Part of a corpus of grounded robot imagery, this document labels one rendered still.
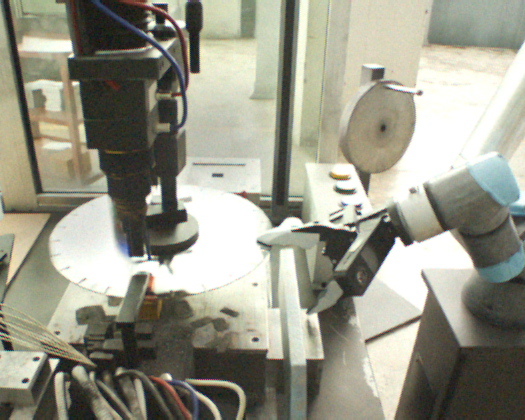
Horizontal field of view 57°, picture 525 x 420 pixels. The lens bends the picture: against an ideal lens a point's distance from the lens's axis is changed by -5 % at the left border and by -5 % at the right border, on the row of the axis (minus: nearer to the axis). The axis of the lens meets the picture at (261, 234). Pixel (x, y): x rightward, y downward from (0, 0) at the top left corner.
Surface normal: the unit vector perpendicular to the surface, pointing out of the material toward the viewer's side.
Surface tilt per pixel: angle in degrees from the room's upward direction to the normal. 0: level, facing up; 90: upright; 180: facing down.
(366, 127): 86
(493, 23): 90
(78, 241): 0
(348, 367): 0
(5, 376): 0
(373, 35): 90
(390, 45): 90
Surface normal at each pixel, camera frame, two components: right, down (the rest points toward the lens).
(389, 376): 0.03, -0.87
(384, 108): 0.51, 0.38
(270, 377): 0.01, 0.50
